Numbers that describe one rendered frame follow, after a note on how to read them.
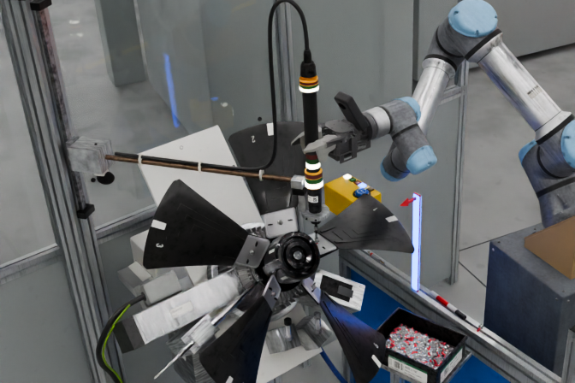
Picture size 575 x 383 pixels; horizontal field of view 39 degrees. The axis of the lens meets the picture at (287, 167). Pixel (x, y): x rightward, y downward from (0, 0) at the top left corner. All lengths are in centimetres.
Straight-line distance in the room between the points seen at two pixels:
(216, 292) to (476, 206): 260
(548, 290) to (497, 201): 226
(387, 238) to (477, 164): 274
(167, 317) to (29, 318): 73
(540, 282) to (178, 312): 96
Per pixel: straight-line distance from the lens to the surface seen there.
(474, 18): 219
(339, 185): 252
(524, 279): 235
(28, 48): 212
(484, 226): 429
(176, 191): 190
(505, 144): 508
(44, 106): 218
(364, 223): 215
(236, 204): 224
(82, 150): 218
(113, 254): 264
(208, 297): 204
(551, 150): 221
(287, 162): 205
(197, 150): 225
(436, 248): 367
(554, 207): 229
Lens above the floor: 237
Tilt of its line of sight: 29 degrees down
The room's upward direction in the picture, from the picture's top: 4 degrees counter-clockwise
